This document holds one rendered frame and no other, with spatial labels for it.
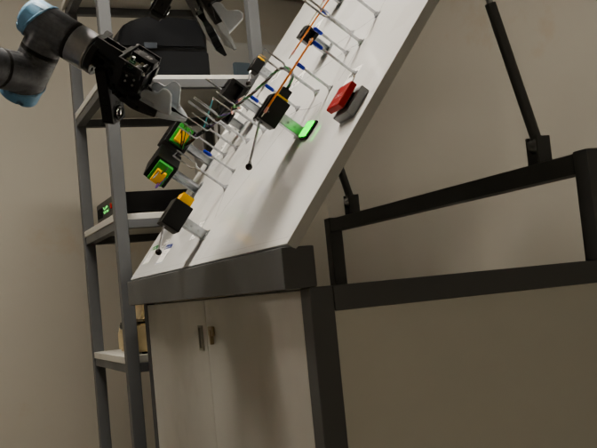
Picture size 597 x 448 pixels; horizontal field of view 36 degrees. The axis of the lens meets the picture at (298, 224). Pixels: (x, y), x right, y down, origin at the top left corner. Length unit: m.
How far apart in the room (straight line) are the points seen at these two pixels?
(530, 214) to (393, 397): 2.24
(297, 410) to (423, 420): 0.20
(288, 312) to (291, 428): 0.19
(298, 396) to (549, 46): 2.36
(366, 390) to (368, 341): 0.08
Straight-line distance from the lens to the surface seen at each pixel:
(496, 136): 3.77
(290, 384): 1.53
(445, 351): 1.52
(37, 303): 4.00
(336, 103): 1.52
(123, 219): 2.59
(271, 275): 1.44
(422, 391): 1.50
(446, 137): 3.99
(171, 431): 2.37
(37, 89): 1.82
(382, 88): 1.51
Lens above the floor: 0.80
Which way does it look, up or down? 4 degrees up
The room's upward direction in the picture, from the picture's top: 6 degrees counter-clockwise
